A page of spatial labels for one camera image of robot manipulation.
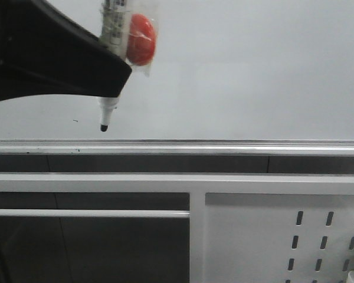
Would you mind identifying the white whiteboard marker black tip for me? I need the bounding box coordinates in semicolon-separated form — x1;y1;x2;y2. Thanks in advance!
99;0;133;132

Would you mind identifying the grey whiteboard stand frame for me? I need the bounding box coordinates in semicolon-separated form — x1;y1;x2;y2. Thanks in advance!
0;173;354;282

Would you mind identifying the large whiteboard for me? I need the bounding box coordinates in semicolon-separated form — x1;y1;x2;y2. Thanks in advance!
0;1;354;155

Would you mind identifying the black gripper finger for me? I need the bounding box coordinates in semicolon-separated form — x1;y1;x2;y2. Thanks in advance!
0;1;132;101

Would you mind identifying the white perforated metal panel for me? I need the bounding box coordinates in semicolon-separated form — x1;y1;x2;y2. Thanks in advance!
204;193;354;282

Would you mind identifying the red round magnet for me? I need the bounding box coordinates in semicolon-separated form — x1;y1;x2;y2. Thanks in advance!
126;14;156;66

